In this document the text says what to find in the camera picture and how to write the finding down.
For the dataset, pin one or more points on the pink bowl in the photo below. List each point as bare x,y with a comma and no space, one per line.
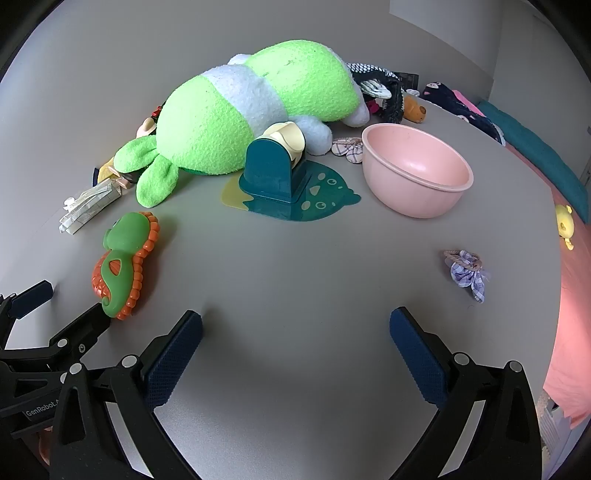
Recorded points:
415,184

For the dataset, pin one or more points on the yellow packet with blue ends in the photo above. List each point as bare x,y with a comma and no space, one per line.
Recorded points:
107,168

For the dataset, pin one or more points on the pink blanket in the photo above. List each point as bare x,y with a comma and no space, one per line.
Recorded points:
572,323

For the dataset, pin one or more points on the green white plush toy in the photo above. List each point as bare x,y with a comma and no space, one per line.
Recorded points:
221,115

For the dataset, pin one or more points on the yellow translucent sheet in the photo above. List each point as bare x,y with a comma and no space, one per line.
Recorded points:
231,194

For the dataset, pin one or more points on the teal fish-shaped mat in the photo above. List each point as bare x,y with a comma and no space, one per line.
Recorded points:
323,196

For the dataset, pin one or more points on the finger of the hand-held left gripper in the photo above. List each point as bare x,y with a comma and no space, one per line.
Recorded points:
85,325
30,296

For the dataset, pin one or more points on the green orange seahorse toy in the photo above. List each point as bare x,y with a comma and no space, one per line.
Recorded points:
122,258

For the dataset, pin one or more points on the small brown toy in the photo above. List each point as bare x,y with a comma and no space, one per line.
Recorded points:
413,110

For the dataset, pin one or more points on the white power strip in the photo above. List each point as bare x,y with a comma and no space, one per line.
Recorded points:
87,207

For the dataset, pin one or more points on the black booklet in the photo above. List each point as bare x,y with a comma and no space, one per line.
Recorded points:
410,79

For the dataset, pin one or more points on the yellow toy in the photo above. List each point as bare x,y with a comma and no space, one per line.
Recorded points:
564,221

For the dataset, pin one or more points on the beige plaid fabric bow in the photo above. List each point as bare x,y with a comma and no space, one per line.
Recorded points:
348,150

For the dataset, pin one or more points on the small red black object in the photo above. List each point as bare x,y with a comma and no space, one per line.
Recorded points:
158,111

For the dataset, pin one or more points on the white striped sock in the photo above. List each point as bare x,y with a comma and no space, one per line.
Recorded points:
376,87

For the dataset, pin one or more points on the purple plaid scrunchie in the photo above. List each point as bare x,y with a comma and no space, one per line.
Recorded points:
466,272

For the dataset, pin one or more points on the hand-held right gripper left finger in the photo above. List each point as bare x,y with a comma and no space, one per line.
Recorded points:
178,350

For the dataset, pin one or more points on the magenta cloth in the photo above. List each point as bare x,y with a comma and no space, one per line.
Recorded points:
372,108

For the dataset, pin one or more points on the teal pillow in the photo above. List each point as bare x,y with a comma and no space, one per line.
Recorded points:
535,147

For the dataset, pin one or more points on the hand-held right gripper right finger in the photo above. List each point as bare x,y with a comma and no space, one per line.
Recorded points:
415,357

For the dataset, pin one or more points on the teal stand with cream roller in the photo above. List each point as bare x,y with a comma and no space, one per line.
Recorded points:
268,170

